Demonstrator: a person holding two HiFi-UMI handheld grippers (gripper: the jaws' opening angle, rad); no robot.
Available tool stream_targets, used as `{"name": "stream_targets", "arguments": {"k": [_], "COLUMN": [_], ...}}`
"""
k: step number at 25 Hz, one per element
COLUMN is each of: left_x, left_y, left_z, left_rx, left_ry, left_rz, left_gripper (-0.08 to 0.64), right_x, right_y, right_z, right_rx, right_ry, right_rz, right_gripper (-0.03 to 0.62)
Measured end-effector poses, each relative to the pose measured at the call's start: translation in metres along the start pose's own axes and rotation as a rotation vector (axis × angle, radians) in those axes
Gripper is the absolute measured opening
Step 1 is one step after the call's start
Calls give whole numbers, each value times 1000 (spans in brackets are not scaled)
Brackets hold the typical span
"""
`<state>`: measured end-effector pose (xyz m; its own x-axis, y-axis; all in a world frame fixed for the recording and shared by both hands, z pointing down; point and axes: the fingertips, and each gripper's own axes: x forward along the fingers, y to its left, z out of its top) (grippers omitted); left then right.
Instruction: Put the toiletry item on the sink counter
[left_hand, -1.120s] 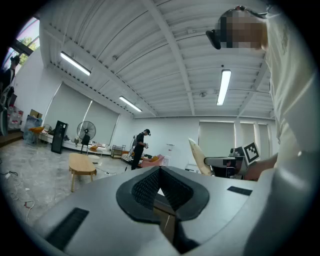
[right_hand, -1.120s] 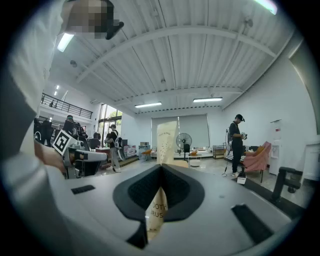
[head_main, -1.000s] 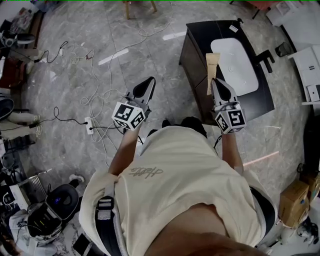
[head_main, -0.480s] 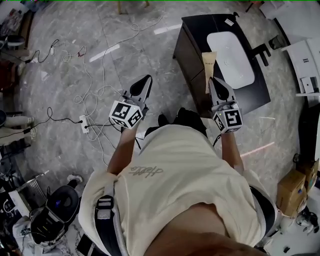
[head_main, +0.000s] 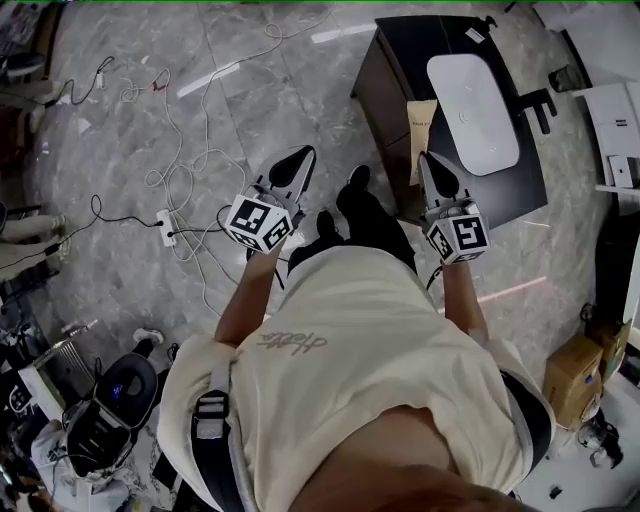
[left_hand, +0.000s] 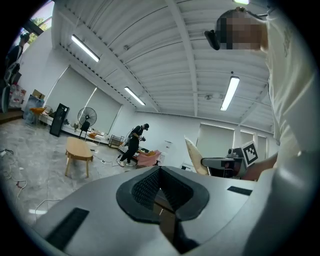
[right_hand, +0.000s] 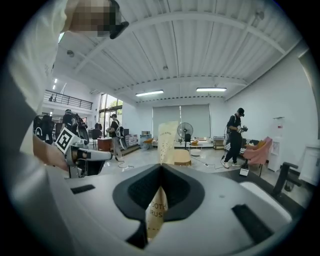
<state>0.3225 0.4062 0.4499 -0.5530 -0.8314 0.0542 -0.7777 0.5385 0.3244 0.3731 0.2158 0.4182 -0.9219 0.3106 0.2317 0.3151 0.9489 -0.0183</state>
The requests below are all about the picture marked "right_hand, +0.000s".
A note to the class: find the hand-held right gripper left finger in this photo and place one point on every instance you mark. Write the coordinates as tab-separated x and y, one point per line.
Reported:
95	212

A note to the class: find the black box on table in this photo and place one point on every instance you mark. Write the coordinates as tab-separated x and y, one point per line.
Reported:
281	177

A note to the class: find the orange chair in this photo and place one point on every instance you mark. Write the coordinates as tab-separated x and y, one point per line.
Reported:
148	142

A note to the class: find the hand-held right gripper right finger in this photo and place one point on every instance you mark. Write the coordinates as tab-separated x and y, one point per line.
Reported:
215	215

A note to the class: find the white cube dispenser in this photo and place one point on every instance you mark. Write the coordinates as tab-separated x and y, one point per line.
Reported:
244	171

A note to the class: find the person's left hand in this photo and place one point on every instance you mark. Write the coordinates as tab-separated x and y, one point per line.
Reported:
75	155

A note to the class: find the brown desk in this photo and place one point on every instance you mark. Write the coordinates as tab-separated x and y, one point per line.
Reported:
103	144

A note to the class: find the cream t-shirt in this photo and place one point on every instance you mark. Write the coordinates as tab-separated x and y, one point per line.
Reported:
32	62

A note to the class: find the black mezzanine railing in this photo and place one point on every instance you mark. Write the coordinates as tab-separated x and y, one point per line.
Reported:
70	100

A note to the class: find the person's left forearm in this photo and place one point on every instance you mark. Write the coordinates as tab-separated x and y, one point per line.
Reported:
48	152

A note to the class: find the person's head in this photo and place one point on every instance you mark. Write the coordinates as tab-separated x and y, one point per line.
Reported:
92	17

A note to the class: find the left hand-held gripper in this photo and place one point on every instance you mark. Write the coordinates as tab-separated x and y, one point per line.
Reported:
68	140

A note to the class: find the metal shelf rack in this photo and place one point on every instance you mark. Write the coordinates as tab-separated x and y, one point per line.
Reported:
218	143

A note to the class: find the round white coffee table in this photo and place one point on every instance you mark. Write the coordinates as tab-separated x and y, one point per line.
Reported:
195	149

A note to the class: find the beige tube packet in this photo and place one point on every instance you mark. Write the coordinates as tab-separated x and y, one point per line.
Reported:
166	142

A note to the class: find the black head-worn camera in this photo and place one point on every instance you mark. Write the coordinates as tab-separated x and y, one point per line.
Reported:
117	27

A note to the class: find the dark striped sofa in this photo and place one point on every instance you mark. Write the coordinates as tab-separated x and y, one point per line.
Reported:
250	143

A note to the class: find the pink armchair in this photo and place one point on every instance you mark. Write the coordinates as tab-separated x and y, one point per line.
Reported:
258	152

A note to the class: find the white water dispenser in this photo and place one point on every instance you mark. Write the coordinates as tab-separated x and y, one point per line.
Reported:
276	150

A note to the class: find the white cabinet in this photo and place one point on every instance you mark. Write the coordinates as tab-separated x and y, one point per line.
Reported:
311	165

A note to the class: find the black standing fan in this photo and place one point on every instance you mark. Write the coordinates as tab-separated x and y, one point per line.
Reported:
185	131

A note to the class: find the ceiling tube light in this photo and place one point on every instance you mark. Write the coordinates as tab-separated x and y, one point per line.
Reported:
211	89
149	93

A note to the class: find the grey window blind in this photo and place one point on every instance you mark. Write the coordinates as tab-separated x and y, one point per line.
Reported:
195	117

